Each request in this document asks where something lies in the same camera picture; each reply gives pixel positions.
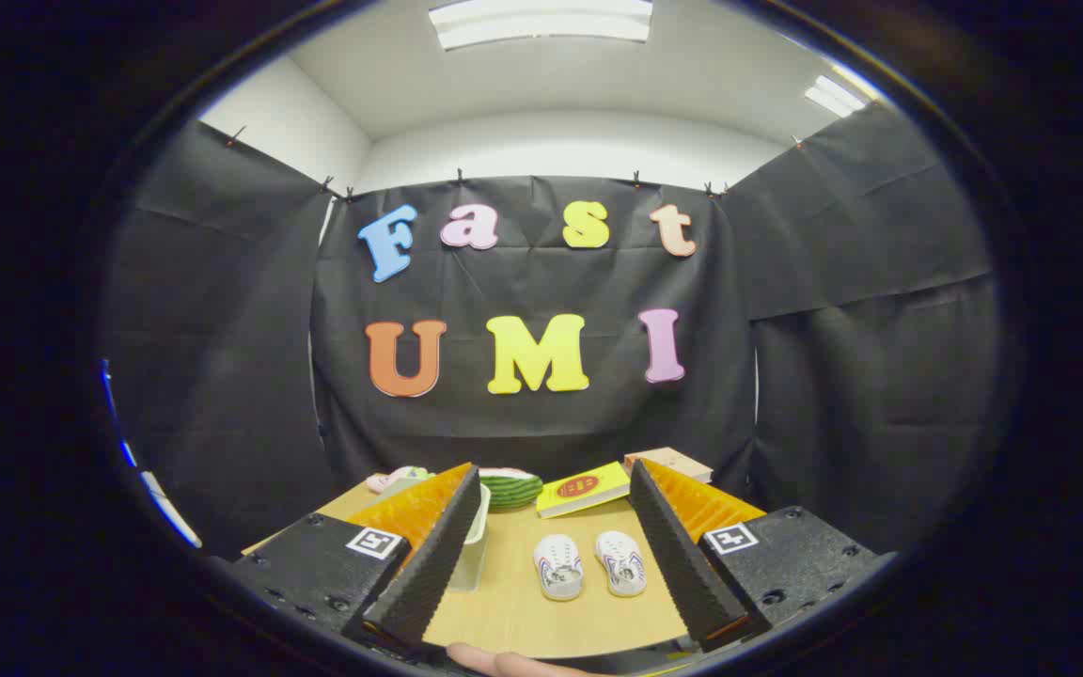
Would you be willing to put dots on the watermelon slice plush toy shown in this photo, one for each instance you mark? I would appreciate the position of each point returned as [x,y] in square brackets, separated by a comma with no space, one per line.
[513,491]

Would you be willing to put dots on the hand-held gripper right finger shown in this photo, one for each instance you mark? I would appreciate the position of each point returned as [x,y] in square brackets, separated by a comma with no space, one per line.
[682,564]

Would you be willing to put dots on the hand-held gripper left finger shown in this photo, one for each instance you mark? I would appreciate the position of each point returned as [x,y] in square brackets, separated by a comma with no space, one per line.
[429,574]

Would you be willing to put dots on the yellow book with red circle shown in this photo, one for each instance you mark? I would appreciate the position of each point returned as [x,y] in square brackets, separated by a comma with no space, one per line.
[584,489]

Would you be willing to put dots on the small ceiling light panel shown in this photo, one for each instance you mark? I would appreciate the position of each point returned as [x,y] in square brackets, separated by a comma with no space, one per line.
[833,96]

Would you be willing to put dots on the pink and green plush toy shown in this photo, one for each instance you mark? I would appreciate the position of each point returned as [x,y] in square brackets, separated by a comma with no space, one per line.
[396,478]

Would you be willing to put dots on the beige fabric storage box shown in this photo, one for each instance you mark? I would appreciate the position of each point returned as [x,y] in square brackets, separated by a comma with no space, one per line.
[471,559]

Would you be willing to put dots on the white striped canvas shoe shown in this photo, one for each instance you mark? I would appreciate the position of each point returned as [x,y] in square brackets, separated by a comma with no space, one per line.
[558,567]
[620,562]

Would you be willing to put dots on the tan cover book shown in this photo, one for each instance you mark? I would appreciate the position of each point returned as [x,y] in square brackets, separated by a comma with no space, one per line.
[673,463]

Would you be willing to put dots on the long ceiling light panel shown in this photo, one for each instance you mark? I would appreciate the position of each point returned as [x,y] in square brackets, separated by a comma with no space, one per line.
[541,21]

